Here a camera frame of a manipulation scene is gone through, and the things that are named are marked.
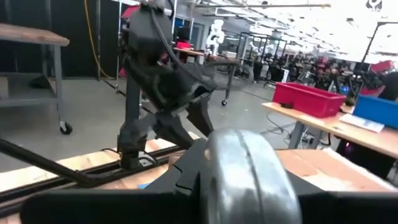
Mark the white booklet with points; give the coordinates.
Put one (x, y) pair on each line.
(362, 123)

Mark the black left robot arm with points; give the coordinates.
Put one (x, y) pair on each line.
(149, 34)

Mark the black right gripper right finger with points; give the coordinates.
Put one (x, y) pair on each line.
(342, 208)

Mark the black metal rack frame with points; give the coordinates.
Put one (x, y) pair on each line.
(261, 46)

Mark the person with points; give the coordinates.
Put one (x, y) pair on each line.
(390, 87)

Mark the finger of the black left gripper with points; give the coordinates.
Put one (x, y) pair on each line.
(171, 130)
(200, 118)

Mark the red plastic bin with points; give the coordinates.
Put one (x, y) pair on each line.
(308, 99)

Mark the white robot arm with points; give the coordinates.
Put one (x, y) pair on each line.
(215, 34)

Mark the blue plastic bin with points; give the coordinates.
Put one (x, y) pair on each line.
(376, 110)

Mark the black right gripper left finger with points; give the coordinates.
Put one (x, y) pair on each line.
(109, 208)

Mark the wheeled wooden-top cart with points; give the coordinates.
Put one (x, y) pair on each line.
(31, 34)

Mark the wooden workbench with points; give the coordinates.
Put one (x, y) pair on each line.
(199, 53)

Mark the grey metal bar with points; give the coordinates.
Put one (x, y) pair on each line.
(248, 180)

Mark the long wooden desk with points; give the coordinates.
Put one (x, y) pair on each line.
(357, 133)

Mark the black frame rig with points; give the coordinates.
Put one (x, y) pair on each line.
(370, 40)

